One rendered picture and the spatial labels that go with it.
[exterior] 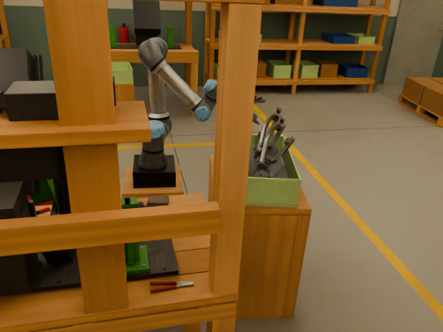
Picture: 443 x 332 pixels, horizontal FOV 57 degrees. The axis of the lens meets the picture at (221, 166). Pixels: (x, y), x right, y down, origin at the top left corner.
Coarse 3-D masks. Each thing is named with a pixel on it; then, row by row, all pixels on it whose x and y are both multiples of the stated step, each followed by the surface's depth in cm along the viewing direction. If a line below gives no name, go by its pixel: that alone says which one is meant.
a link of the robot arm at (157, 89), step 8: (152, 40) 202; (160, 40) 209; (152, 80) 214; (160, 80) 214; (152, 88) 216; (160, 88) 216; (152, 96) 217; (160, 96) 217; (152, 104) 220; (160, 104) 219; (152, 112) 222; (160, 112) 221; (160, 120) 221; (168, 120) 225; (168, 128) 225
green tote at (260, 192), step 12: (252, 144) 268; (276, 144) 268; (288, 156) 245; (288, 168) 243; (252, 180) 211; (264, 180) 211; (276, 180) 211; (288, 180) 211; (300, 180) 211; (252, 192) 214; (264, 192) 214; (276, 192) 214; (288, 192) 214; (252, 204) 218; (264, 204) 218; (276, 204) 217; (288, 204) 217
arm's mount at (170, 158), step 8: (136, 160) 226; (168, 160) 229; (136, 168) 217; (168, 168) 220; (136, 176) 214; (144, 176) 214; (152, 176) 215; (160, 176) 216; (168, 176) 217; (136, 184) 216; (144, 184) 217; (152, 184) 217; (160, 184) 218; (168, 184) 219
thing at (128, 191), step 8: (128, 168) 237; (176, 168) 240; (128, 176) 229; (176, 176) 231; (128, 184) 220; (176, 184) 223; (128, 192) 212; (136, 192) 213; (144, 192) 213; (152, 192) 214; (160, 192) 214; (168, 192) 215; (176, 192) 215
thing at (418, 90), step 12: (408, 84) 664; (420, 84) 631; (432, 84) 630; (408, 96) 664; (420, 96) 631; (432, 96) 601; (408, 108) 661; (420, 108) 631; (432, 108) 602; (432, 120) 607
